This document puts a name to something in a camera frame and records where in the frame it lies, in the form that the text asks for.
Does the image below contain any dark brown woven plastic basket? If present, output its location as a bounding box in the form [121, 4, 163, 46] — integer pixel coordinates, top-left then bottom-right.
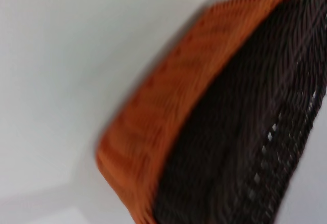
[152, 0, 327, 224]

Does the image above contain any orange woven plastic basket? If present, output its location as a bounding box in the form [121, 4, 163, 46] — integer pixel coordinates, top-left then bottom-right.
[95, 0, 301, 224]

